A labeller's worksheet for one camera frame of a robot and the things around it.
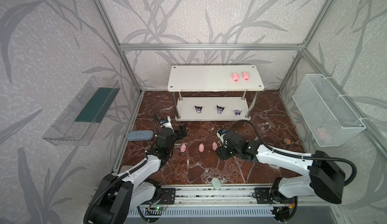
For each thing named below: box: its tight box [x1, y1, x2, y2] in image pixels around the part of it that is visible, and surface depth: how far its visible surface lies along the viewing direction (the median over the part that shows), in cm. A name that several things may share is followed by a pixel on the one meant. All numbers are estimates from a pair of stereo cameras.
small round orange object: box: [283, 137, 292, 146], surface depth 95 cm
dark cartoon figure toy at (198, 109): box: [194, 105, 203, 115], surface depth 98 cm
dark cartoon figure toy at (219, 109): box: [216, 104, 225, 115], surface depth 98 cm
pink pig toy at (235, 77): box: [232, 72, 240, 82], surface depth 79 cm
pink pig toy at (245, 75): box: [242, 71, 250, 81], surface depth 80 cm
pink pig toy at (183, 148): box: [180, 143, 186, 153], surface depth 90 cm
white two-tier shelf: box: [167, 64, 265, 122], surface depth 82 cm
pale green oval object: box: [211, 177, 222, 191], surface depth 77 cm
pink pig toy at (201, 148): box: [198, 142, 205, 153], surface depth 90 cm
